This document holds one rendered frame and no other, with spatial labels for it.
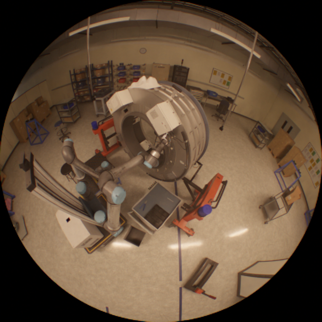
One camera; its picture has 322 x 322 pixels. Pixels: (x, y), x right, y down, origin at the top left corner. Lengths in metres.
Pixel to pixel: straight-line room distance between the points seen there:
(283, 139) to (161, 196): 6.37
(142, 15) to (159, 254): 5.60
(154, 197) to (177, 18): 4.42
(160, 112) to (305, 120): 9.11
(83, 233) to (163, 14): 4.89
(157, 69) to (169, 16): 2.81
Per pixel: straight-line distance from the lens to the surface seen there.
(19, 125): 7.08
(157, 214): 1.53
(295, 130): 9.35
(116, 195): 0.74
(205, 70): 6.71
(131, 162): 1.04
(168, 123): 0.90
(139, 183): 2.42
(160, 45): 6.31
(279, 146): 6.86
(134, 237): 2.17
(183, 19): 4.10
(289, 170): 6.54
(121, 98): 1.27
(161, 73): 5.74
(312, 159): 8.85
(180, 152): 1.16
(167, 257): 2.23
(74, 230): 1.61
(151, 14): 4.11
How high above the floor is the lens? 2.16
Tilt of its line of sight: 51 degrees down
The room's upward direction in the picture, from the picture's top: 10 degrees clockwise
